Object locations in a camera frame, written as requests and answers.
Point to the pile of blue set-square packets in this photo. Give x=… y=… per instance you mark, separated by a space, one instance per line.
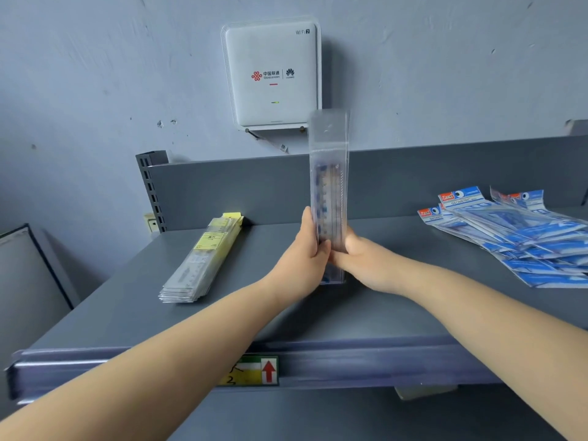
x=514 y=234

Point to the white wall router box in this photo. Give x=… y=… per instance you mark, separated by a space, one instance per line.
x=271 y=50

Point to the grey slotted shelf post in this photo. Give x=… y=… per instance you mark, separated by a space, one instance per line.
x=578 y=127
x=154 y=192

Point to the person's left hand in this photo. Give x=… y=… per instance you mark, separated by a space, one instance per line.
x=298 y=270

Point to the person's right forearm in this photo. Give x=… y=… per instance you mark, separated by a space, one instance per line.
x=505 y=335

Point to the grey shelf back panel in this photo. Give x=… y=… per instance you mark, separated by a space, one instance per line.
x=413 y=179

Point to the pale wall socket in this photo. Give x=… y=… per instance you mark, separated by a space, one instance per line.
x=150 y=222

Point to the clear purple ruler packets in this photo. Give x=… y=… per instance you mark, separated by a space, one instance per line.
x=328 y=179

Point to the person's right hand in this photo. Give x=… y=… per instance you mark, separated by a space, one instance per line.
x=376 y=270

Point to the grey leaning board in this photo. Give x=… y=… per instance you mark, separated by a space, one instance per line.
x=27 y=293

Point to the yellow-label ruler packets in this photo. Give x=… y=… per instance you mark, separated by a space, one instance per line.
x=202 y=261

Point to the person's left forearm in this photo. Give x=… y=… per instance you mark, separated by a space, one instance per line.
x=138 y=372

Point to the green yellow shelf price label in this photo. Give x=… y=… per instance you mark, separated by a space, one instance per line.
x=257 y=372

